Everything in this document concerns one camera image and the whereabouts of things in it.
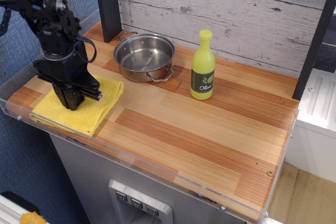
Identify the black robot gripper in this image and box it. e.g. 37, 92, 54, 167
33, 39, 102, 111

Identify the yellow towel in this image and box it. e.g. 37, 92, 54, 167
29, 76, 124, 136

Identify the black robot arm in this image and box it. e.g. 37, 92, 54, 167
1, 0, 102, 111

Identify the clear acrylic counter guard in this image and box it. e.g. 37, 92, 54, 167
0, 61, 300, 219

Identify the stainless steel pot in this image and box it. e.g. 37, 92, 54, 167
113, 31, 175, 82

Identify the silver dispenser panel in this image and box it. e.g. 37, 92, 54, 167
108, 179, 174, 223

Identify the yellow object bottom left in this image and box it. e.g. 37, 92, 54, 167
19, 212, 47, 224

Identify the yellow olive oil bottle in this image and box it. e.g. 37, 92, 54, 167
191, 29, 215, 100

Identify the white appliance at right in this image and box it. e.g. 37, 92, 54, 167
285, 69, 335, 182

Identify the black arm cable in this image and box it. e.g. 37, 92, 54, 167
76, 35, 98, 65

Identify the dark vertical post left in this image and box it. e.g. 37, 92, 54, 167
98, 0, 122, 42

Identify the dark vertical post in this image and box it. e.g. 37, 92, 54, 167
292, 0, 335, 101
98, 0, 122, 42

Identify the dark vertical post right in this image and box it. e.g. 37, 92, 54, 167
292, 0, 335, 101

